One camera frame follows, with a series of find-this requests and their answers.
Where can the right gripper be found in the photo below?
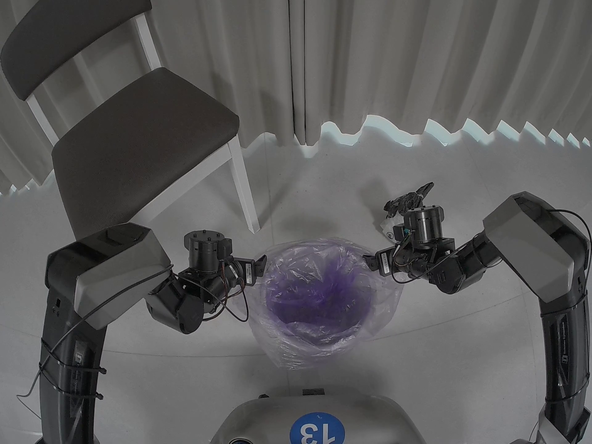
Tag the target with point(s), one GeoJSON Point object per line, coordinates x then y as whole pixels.
{"type": "Point", "coordinates": [393, 261]}

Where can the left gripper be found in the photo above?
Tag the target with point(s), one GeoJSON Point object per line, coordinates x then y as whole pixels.
{"type": "Point", "coordinates": [243, 273]}

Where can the clear printed wrapper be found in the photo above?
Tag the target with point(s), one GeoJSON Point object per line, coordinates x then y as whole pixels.
{"type": "Point", "coordinates": [386, 229]}

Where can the purple plastic bag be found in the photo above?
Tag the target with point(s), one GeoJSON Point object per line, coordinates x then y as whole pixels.
{"type": "Point", "coordinates": [319, 294]}

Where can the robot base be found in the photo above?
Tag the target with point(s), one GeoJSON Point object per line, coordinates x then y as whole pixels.
{"type": "Point", "coordinates": [319, 419]}

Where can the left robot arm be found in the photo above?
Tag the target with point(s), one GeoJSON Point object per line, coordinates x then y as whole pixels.
{"type": "Point", "coordinates": [115, 266]}

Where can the white trash bin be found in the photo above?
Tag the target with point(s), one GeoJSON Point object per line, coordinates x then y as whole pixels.
{"type": "Point", "coordinates": [314, 347]}

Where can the white chair with grey seat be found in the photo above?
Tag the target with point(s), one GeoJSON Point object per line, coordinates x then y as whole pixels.
{"type": "Point", "coordinates": [138, 146]}

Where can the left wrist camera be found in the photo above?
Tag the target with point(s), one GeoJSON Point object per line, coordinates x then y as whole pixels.
{"type": "Point", "coordinates": [225, 250]}

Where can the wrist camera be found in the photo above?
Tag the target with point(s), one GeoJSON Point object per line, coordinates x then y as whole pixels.
{"type": "Point", "coordinates": [225, 250]}
{"type": "Point", "coordinates": [401, 229]}

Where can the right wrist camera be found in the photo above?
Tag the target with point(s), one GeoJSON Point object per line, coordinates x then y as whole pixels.
{"type": "Point", "coordinates": [401, 229]}

